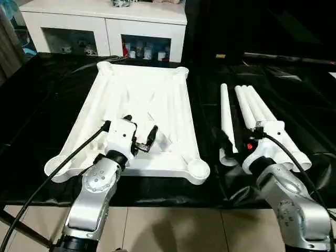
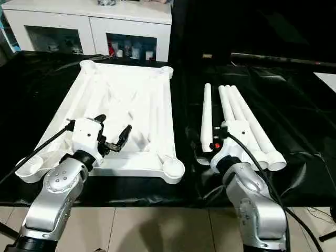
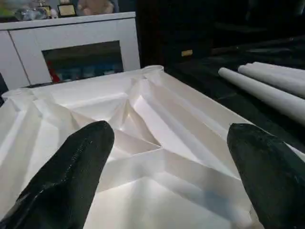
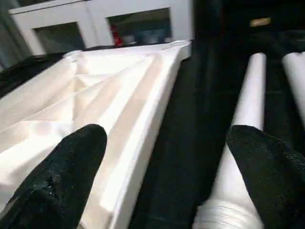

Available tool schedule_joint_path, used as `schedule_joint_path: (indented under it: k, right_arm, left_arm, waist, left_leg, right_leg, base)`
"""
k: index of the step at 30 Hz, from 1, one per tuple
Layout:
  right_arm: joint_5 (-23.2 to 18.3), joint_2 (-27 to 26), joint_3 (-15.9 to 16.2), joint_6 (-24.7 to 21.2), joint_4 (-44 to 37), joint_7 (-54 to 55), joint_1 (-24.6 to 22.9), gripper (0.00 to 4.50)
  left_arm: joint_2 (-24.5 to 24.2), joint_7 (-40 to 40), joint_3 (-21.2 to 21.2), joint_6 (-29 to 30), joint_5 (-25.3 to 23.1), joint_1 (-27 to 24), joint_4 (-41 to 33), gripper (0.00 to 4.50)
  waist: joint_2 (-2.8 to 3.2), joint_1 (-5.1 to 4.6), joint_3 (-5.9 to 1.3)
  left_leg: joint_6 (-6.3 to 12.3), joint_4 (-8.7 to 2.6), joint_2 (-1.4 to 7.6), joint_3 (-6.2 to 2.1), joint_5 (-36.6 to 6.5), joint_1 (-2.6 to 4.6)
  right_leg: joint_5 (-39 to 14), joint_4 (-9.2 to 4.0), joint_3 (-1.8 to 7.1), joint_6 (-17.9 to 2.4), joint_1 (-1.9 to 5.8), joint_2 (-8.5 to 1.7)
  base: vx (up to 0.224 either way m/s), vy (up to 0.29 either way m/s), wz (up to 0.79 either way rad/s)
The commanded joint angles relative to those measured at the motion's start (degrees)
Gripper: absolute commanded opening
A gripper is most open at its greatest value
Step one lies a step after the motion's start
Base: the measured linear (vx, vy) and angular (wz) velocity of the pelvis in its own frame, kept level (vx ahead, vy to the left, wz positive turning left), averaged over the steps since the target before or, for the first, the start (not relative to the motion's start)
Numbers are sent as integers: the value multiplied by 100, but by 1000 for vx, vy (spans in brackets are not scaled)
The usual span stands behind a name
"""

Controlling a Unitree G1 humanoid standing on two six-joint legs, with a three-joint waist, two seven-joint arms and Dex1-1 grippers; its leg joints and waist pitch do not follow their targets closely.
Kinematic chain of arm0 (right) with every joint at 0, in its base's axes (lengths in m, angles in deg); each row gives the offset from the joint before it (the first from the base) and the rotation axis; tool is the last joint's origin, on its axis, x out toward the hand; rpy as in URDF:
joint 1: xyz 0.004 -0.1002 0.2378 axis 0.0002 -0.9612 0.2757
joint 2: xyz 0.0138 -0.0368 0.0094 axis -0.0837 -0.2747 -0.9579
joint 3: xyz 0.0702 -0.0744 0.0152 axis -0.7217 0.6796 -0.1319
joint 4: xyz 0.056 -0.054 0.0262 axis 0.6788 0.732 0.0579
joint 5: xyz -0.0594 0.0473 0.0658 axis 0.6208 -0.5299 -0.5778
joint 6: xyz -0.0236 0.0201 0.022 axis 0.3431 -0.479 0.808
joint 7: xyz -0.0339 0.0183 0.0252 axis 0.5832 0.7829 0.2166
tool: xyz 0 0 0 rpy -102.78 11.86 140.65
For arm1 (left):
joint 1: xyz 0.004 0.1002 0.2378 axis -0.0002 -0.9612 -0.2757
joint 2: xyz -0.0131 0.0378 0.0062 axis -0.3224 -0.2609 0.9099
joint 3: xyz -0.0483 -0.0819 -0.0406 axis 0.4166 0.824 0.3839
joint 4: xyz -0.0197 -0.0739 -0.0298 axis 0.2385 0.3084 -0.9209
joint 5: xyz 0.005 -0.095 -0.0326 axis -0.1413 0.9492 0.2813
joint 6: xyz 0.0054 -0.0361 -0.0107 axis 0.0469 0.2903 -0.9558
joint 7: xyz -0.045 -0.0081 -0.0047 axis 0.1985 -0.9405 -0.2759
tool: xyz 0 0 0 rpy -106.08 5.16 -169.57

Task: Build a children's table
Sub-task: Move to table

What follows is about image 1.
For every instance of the white plastic table leg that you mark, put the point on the white plastic table leg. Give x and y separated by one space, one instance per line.
262 107
241 105
251 105
225 110

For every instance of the white plastic table top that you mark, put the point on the white plastic table top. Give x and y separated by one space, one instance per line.
147 86

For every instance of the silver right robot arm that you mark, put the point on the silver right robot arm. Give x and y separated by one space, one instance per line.
288 191

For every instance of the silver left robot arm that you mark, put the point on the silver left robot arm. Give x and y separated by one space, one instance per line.
89 194

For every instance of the small white cup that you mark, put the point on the small white cup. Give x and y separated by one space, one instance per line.
148 53
162 55
132 54

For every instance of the red cabinet item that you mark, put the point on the red cabinet item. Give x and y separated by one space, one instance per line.
126 48

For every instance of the black plastic table mat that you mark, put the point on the black plastic table mat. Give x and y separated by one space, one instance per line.
52 105

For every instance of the small tan label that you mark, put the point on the small tan label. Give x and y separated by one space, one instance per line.
220 55

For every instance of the white glass-door cabinet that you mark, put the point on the white glass-door cabinet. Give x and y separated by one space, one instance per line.
105 29

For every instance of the long dark metal rod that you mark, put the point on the long dark metal rod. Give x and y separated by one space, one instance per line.
288 59

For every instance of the white flat board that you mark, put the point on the white flat board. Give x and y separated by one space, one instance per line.
333 75

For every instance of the dark patterned ornament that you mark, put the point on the dark patterned ornament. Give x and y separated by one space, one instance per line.
123 2

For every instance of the large black backdrop sheet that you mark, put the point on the large black backdrop sheet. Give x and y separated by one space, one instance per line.
262 26

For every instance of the beige curtain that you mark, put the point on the beige curtain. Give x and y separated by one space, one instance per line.
9 52

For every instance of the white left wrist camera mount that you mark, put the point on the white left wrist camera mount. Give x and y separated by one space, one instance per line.
120 134

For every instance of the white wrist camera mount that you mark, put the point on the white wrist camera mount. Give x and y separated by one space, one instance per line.
273 134
120 134

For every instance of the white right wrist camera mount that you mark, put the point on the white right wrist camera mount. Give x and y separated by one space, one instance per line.
273 134

